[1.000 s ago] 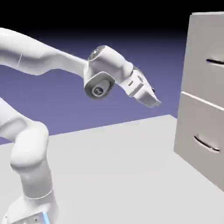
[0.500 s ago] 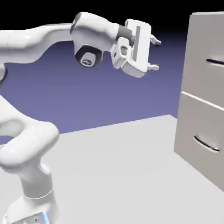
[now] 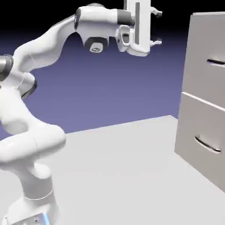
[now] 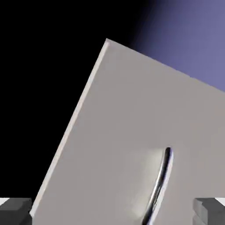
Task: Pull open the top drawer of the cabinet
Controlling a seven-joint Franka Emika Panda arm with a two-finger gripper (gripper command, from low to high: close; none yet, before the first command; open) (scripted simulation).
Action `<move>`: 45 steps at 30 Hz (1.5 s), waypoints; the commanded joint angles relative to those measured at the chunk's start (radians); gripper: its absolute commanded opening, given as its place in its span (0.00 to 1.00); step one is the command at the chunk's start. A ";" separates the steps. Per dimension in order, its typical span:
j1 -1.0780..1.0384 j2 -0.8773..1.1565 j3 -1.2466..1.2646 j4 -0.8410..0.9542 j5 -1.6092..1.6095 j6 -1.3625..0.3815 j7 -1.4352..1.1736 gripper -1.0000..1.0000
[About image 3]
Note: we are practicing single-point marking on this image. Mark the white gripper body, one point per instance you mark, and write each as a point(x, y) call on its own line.
point(143, 26)

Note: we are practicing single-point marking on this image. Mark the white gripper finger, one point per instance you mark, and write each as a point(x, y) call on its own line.
point(155, 12)
point(156, 42)

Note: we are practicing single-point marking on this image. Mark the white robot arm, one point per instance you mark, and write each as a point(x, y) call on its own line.
point(40, 45)

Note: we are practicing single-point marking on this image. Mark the grey painted cabinet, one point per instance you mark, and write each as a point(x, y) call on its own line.
point(209, 35)

